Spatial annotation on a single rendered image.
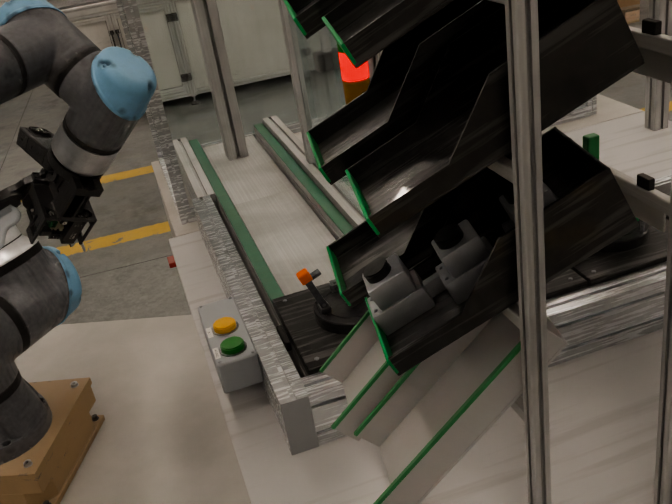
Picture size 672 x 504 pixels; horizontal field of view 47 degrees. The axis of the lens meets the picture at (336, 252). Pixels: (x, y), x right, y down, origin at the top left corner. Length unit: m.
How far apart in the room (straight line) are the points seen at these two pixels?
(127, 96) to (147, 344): 0.77
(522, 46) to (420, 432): 0.49
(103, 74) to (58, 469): 0.64
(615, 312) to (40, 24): 0.96
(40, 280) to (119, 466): 0.32
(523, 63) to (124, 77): 0.46
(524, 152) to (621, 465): 0.61
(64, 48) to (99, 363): 0.78
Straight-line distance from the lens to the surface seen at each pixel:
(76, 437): 1.35
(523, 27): 0.66
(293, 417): 1.19
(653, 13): 2.24
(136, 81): 0.93
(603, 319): 1.36
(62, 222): 1.05
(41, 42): 0.96
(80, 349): 1.66
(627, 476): 1.17
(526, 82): 0.67
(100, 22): 6.38
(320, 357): 1.23
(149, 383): 1.48
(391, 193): 0.77
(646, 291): 1.39
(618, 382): 1.33
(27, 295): 1.26
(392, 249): 0.97
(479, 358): 0.93
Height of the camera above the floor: 1.67
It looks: 27 degrees down
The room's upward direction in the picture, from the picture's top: 10 degrees counter-clockwise
